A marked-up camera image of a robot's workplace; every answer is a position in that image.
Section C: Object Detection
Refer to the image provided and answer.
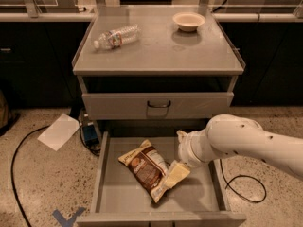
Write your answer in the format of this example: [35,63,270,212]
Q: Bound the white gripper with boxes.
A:
[164,130,218,189]

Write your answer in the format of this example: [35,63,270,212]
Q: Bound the brown chip bag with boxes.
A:
[118,140,169,203]

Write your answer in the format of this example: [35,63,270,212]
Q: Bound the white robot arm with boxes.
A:
[165,114,303,188]

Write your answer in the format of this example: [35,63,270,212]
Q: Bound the closed grey top drawer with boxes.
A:
[82,93,234,120]

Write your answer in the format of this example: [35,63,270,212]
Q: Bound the open grey middle drawer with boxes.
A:
[77,130,246,227]

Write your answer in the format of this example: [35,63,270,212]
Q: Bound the grey drawer cabinet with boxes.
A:
[73,6,244,135]

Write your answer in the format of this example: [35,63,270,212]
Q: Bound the dark counter cabinets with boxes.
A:
[0,22,303,108]

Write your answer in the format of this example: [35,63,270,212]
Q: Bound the blue power box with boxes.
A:
[82,125,98,146]

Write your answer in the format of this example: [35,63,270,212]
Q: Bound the white paper sheet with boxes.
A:
[38,113,80,151]

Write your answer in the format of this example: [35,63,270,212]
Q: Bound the blue tape cross mark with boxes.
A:
[51,206,87,227]

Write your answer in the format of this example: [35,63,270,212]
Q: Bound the white paper bowl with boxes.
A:
[172,12,205,32]

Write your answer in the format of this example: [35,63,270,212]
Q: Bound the clear plastic water bottle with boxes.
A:
[93,24,141,50]

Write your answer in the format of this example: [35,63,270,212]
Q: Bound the black drawer handle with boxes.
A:
[147,100,171,108]

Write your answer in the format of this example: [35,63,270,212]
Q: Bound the black cable on right floor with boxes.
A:
[219,159,268,204]

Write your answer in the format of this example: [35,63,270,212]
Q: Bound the black cable on floor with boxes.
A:
[219,159,268,204]
[9,125,50,227]

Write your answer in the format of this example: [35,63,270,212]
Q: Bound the black cable on left floor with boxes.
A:
[9,125,50,227]

